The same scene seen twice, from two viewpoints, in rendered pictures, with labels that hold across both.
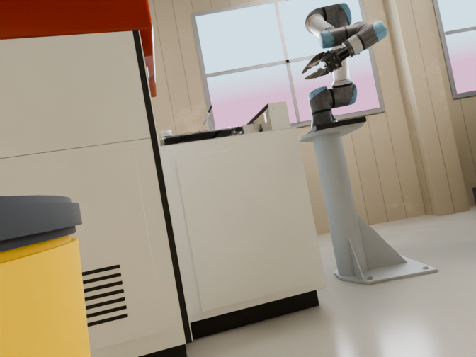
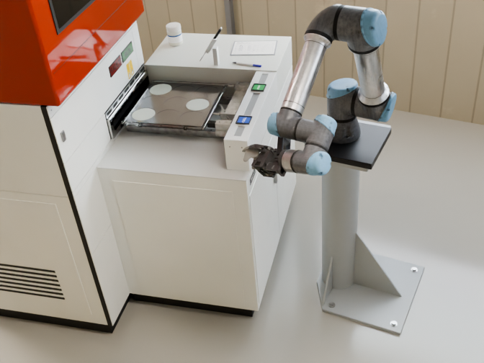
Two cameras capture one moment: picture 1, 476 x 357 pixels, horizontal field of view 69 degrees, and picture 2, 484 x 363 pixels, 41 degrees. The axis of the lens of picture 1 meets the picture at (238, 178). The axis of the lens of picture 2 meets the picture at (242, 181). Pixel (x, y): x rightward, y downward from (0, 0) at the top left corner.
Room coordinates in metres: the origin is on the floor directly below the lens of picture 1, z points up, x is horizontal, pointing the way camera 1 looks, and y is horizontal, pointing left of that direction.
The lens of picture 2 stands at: (-0.11, -1.27, 2.29)
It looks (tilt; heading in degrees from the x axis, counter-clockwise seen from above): 37 degrees down; 30
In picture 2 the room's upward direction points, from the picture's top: 6 degrees counter-clockwise
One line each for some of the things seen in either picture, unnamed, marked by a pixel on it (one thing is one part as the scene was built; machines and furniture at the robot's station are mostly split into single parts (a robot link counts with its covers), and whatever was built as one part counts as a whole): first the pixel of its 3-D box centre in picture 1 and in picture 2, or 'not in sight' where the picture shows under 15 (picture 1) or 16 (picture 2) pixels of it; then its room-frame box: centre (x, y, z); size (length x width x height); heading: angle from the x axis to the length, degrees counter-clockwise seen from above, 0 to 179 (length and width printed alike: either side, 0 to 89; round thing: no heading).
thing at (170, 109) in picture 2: (197, 139); (175, 103); (1.87, 0.18, 0.90); 0.34 x 0.34 x 0.01; 13
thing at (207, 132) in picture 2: not in sight; (181, 130); (1.76, 0.10, 0.84); 0.50 x 0.02 x 0.03; 103
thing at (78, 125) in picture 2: (149, 112); (104, 98); (1.63, 0.36, 1.02); 0.81 x 0.03 x 0.40; 13
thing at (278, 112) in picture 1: (263, 129); (253, 117); (1.89, -0.19, 0.89); 0.55 x 0.09 x 0.14; 13
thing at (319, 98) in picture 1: (320, 100); (343, 97); (1.97, -0.55, 1.01); 0.13 x 0.12 x 0.14; 87
